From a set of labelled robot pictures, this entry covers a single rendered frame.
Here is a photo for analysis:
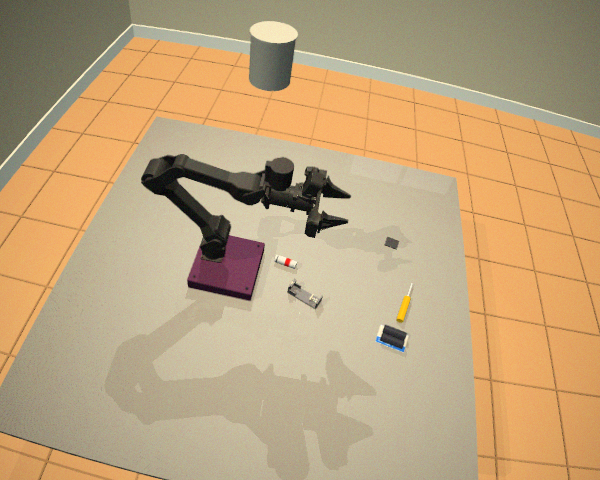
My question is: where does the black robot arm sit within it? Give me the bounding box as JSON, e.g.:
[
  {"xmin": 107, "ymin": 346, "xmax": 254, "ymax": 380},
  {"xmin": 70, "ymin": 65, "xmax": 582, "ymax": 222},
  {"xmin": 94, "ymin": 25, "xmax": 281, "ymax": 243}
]
[{"xmin": 141, "ymin": 154, "xmax": 324, "ymax": 263}]

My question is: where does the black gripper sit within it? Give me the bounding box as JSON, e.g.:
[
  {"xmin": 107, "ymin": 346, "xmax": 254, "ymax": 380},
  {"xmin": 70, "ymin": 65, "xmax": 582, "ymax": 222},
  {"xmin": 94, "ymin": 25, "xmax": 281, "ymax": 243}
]
[{"xmin": 287, "ymin": 169, "xmax": 351, "ymax": 238}]

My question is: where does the yellow-handled screwdriver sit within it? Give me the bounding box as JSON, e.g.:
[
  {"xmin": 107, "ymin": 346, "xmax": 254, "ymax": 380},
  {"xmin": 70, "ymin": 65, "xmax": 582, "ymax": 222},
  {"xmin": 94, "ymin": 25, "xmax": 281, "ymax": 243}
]
[{"xmin": 396, "ymin": 283, "xmax": 413, "ymax": 322}]

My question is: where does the small dark grey rectangular piece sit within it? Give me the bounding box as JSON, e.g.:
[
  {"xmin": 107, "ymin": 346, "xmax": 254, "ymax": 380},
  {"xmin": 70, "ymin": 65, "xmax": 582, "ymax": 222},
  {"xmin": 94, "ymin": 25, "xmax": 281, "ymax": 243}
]
[{"xmin": 384, "ymin": 237, "xmax": 399, "ymax": 250}]

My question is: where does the white cylindrical battery with red band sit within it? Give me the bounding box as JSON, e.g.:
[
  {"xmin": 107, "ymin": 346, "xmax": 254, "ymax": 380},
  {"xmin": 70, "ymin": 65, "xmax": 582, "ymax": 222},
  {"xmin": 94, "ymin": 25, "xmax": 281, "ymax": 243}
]
[{"xmin": 274, "ymin": 255, "xmax": 297, "ymax": 269}]

